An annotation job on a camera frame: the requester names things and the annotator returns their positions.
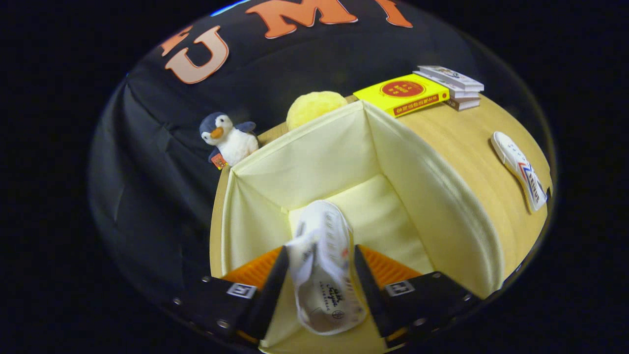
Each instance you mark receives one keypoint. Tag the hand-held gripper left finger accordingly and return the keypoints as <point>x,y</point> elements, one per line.
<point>272,295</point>

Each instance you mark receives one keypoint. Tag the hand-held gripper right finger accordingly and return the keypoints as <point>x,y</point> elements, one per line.
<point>371,295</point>

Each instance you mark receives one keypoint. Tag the white striped canvas shoe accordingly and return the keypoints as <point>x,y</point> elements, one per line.
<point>516,162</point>
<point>324,275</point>

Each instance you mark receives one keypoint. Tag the cream fabric storage box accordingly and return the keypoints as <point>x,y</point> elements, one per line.
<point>319,157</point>

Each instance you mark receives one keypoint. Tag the penguin plush toy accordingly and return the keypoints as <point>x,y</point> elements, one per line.
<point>236,145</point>

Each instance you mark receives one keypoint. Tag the yellow round plush ball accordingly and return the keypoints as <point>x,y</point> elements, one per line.
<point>314,105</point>

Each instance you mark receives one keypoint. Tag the yellow book with red circle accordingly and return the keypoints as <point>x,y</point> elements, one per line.
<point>403,93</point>

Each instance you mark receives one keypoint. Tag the brown cover book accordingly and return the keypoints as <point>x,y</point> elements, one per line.
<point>464,104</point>

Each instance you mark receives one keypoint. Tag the white floral cover book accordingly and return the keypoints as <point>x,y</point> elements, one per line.
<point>464,93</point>

